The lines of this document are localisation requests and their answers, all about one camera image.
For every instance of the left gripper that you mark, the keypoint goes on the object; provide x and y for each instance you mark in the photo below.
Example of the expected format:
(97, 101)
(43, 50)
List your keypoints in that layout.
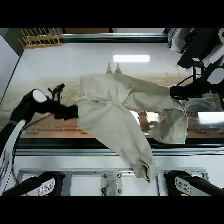
(66, 111)

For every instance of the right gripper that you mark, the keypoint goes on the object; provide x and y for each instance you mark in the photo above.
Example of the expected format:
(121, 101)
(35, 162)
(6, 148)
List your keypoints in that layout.
(184, 92)

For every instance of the beige pants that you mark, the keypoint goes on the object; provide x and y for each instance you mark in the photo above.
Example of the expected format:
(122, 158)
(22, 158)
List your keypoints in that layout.
(111, 120)

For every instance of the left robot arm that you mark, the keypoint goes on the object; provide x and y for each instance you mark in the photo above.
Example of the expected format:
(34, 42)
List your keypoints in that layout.
(24, 108)

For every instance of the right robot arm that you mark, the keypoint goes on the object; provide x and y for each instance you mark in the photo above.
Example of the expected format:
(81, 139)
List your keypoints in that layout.
(213, 78)

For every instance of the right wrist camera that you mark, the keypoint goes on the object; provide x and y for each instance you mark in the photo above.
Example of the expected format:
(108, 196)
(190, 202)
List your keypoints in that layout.
(197, 66)

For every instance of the silver frame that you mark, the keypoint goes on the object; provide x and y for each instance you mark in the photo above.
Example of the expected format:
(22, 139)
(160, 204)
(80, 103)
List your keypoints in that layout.
(83, 161)

